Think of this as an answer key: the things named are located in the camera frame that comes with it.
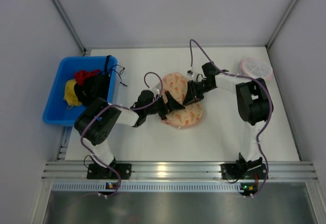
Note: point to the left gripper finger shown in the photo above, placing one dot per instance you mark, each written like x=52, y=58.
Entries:
x=169, y=97
x=174, y=105

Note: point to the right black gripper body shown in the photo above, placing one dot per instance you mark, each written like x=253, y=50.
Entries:
x=193, y=91

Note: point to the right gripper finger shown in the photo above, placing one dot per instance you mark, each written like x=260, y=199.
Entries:
x=192, y=98
x=191, y=87

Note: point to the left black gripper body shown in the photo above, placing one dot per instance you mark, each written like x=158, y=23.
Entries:
x=164, y=106

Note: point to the floral mesh laundry bag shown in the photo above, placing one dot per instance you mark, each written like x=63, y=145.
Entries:
x=176, y=85

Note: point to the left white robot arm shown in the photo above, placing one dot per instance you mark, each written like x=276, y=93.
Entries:
x=96, y=122

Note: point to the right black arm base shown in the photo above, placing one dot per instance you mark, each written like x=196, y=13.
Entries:
x=232, y=172

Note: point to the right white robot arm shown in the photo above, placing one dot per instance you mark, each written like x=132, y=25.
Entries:
x=254, y=106

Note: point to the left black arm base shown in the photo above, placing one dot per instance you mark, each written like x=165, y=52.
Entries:
x=97, y=172

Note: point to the round pink mesh laundry bag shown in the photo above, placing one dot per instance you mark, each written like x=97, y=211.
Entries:
x=256, y=68

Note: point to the black bra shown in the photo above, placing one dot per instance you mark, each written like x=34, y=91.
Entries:
x=98, y=86

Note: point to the red garment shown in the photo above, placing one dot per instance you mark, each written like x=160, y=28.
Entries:
x=82, y=75

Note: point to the yellow garment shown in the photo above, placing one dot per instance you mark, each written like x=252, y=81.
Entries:
x=70, y=96

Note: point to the blue plastic bin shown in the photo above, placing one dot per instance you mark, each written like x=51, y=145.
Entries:
x=56, y=111

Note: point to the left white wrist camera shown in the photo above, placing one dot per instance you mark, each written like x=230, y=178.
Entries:
x=156, y=90

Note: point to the aluminium mounting rail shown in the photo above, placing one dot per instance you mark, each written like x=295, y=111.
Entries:
x=279, y=171

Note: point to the slotted cable duct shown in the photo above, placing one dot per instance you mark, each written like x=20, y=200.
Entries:
x=154, y=186

